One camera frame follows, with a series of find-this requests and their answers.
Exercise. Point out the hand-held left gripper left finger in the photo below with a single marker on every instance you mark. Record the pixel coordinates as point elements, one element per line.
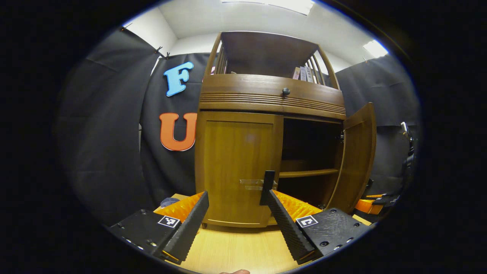
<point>190,228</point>

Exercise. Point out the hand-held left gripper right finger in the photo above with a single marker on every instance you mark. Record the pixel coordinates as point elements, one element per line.
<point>289,228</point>

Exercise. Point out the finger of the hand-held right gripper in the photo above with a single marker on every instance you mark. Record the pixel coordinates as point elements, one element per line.
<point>382,199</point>
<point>367,206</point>

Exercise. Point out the wooden cabinet door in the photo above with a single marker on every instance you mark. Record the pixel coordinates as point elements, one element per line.
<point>355,160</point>
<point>232,160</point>

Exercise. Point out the wooden double-door shoe cabinet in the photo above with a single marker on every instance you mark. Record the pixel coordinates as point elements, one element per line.
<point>262,99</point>

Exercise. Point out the wooden inner cabinet shelf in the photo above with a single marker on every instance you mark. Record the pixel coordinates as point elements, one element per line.
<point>308,173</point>

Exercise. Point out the wooden cabinet drawer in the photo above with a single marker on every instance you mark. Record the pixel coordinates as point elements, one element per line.
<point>251,91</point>

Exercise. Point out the blue-grey cloth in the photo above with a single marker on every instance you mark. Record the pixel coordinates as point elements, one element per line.
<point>169,202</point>

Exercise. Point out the small ceiling light panel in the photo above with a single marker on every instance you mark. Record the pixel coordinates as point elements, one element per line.
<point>375,48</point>

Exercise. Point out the black backdrop cloth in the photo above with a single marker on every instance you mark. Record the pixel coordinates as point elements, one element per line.
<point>106,133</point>

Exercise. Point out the black round drawer knob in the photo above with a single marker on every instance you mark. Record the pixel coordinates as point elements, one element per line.
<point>286,91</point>

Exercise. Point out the pink book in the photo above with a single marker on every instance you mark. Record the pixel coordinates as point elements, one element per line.
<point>296,73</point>

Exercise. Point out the large ceiling light panel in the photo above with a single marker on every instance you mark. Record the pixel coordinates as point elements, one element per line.
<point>281,4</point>

